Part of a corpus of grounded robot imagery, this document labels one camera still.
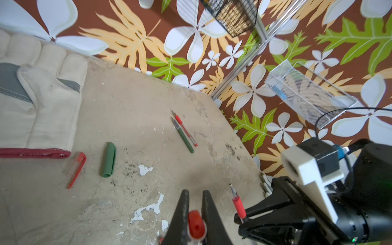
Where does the black wire basket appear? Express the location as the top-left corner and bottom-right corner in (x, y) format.
(200, 0), (260, 37)

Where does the clear red-capped pen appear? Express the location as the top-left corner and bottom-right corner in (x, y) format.
(229, 183), (247, 223)

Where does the red pen cap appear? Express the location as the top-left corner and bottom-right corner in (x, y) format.
(67, 152), (87, 190)
(187, 210), (207, 245)

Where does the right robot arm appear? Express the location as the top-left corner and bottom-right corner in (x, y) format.
(234, 137), (392, 245)

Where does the beige work glove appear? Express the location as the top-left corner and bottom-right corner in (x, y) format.
(1, 31), (88, 159)

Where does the dark green pen cap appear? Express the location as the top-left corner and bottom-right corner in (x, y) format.
(101, 142), (116, 178)

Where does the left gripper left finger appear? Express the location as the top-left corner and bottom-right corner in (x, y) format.
(162, 189), (189, 245)

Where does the blue object in basket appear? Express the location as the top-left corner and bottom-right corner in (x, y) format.
(271, 86), (287, 101)

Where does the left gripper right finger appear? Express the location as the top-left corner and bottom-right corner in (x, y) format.
(202, 190), (232, 245)

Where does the dark green pen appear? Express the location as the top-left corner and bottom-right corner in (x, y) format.
(170, 117), (195, 153)

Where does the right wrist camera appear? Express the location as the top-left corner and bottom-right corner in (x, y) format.
(281, 138), (344, 223)

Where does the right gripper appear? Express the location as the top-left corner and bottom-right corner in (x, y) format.
(234, 177), (352, 245)

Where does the white mesh basket right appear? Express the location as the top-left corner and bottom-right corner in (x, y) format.
(264, 60), (357, 129)

